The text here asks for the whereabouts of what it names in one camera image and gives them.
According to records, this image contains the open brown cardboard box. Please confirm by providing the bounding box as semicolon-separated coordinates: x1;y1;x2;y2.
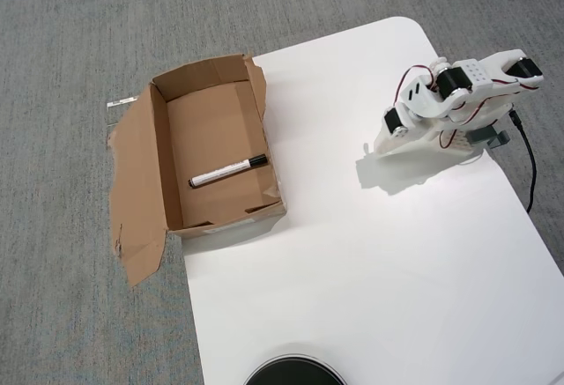
105;53;288;288

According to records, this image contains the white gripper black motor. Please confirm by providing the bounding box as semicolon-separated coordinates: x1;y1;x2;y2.
363;103;438;157

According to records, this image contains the grey table clamp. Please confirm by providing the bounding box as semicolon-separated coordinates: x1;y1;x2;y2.
466;127;511;151

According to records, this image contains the white marker pen black cap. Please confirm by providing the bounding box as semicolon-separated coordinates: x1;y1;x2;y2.
188;153;269;189

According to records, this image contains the black power cable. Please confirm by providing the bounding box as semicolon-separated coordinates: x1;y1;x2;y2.
508;109;538;214

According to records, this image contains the black round disc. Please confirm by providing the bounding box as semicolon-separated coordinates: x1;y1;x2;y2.
243;344;349;385

